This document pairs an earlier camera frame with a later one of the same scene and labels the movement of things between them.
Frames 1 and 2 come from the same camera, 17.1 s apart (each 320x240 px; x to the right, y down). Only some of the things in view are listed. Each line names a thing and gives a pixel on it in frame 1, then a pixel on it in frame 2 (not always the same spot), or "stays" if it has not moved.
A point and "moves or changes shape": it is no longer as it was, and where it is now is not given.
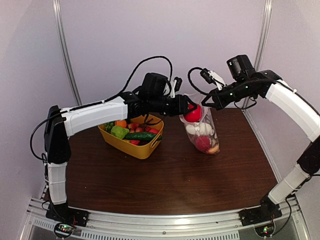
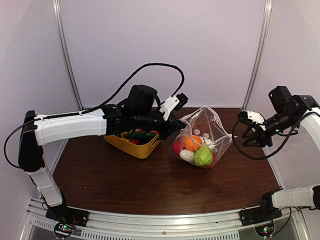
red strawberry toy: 135,142 stays
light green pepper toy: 119,131 moves or changes shape
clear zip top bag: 200,126 moves or changes shape
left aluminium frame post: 57,8 stays
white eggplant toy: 192,129 → 187,155
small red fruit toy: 194,115 → 177,146
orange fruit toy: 120,123 moves or changes shape
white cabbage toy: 204,128 → 210,144
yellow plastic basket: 141,151 stays
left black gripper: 181,108 → 172,126
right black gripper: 219,103 → 263,139
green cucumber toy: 142,136 stays
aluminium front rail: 214,225 stays
